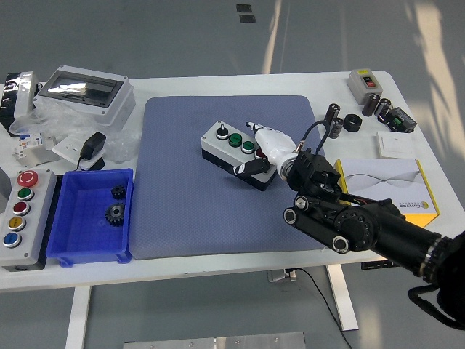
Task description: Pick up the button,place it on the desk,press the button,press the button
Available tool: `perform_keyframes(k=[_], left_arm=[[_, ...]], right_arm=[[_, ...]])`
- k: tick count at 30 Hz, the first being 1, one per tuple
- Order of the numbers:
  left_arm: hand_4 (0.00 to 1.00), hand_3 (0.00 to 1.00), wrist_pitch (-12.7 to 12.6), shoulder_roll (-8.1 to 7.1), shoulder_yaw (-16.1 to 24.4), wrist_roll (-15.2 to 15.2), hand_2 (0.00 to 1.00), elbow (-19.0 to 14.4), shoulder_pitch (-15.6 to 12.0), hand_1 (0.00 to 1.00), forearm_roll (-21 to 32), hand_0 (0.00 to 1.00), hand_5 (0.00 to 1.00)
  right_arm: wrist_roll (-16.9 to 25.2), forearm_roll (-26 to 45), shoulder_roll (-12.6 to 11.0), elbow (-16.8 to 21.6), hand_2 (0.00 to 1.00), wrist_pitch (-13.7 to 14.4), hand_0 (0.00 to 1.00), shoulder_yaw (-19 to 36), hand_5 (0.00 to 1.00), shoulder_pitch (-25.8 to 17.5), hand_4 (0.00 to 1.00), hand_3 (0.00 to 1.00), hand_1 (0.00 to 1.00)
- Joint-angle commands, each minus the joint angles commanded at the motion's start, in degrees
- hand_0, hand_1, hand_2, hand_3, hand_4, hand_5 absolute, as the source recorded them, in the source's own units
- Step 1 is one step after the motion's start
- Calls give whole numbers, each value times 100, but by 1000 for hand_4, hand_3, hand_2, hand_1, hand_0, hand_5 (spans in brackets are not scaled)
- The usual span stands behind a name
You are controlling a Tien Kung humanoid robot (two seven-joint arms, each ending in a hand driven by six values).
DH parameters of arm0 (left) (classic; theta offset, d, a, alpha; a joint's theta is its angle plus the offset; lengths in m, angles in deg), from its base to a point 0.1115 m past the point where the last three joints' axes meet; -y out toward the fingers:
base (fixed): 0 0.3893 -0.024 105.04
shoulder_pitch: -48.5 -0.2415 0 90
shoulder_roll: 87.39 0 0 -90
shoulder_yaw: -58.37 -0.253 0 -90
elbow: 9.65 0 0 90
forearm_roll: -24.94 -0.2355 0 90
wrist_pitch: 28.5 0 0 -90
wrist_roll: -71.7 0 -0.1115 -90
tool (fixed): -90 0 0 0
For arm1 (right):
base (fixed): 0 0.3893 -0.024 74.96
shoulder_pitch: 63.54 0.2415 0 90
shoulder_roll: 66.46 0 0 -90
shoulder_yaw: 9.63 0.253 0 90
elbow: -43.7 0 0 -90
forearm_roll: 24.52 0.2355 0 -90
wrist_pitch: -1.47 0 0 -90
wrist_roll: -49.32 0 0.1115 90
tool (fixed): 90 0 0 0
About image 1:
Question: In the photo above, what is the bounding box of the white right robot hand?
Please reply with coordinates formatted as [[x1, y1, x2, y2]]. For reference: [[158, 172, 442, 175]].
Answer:
[[232, 121, 299, 180]]

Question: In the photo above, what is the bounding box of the grey four-button control box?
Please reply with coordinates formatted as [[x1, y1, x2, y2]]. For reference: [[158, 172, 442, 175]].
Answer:
[[201, 119, 279, 192]]

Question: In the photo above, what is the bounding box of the grey five-button control box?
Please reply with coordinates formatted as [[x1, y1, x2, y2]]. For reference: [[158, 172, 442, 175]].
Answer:
[[0, 169, 58, 273]]

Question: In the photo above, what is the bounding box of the black cylindrical capacitor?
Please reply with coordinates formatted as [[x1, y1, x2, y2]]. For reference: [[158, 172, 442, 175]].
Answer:
[[361, 92, 381, 117], [323, 103, 341, 128], [373, 97, 392, 123], [326, 116, 344, 139]]

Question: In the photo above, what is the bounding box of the black hex nut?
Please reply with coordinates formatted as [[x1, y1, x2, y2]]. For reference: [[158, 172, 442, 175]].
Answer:
[[343, 113, 363, 132]]

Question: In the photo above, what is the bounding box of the grey-blue table mat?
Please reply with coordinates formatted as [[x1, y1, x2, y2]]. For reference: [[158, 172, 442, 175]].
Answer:
[[129, 95, 344, 261]]

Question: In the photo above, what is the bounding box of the yellow and white cardboard box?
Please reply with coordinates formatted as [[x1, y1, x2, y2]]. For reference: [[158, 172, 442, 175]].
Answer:
[[332, 158, 440, 228]]

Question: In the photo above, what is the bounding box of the black module with green terminal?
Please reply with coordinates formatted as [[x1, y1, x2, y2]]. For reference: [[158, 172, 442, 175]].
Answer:
[[384, 106, 418, 134]]

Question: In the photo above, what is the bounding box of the black table control panel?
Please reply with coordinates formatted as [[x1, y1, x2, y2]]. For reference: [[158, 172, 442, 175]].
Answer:
[[361, 258, 395, 270]]

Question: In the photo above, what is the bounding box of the white table leg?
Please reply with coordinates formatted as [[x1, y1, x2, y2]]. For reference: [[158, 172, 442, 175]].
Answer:
[[65, 285, 92, 349], [325, 263, 360, 332]]

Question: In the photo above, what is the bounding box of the large black gear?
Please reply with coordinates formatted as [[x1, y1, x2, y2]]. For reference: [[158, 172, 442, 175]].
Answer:
[[104, 202, 126, 228]]

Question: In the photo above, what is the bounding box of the black power adapter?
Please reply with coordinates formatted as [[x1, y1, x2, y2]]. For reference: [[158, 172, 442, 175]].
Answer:
[[75, 131, 108, 172]]

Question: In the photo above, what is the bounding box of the blue plastic bin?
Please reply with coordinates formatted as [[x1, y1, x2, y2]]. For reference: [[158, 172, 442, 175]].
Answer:
[[46, 167, 134, 269]]

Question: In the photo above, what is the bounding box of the clear plastic bag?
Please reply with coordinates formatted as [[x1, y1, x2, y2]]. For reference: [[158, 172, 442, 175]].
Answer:
[[9, 97, 141, 164]]

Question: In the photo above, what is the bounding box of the flat metal plate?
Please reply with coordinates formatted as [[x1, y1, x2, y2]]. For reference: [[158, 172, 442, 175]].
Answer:
[[27, 147, 62, 169]]

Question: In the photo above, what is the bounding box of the white circuit breaker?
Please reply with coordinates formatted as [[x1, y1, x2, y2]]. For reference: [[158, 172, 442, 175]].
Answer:
[[10, 131, 55, 161]]

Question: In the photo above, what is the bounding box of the silver and black device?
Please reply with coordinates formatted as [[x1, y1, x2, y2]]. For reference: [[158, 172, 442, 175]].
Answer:
[[0, 71, 44, 137]]

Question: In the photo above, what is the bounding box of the grey block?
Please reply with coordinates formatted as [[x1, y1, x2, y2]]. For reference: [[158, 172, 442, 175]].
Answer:
[[0, 169, 11, 214]]

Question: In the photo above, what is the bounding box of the grey two-button switch box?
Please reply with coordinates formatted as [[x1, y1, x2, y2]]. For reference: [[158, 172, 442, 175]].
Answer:
[[347, 68, 385, 105]]

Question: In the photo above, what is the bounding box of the white wall switch plate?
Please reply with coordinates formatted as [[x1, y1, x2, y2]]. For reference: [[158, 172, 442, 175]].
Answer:
[[376, 130, 417, 160]]

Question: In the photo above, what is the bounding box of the grey bracket under table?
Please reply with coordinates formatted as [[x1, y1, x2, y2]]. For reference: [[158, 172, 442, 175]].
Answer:
[[267, 268, 297, 283]]

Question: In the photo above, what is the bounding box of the black cable under table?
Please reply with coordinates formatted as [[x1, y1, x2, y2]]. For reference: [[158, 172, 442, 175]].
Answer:
[[288, 268, 353, 349]]

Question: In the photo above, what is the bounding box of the grey enclosure with clear lid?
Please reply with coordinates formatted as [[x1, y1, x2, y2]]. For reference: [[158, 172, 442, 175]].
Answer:
[[32, 65, 137, 127]]

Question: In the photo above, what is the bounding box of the grey metal base plate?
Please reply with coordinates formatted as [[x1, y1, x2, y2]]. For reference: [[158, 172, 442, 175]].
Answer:
[[122, 331, 307, 349]]

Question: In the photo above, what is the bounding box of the white wall socket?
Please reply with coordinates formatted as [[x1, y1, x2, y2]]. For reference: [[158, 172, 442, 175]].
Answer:
[[52, 133, 106, 172]]

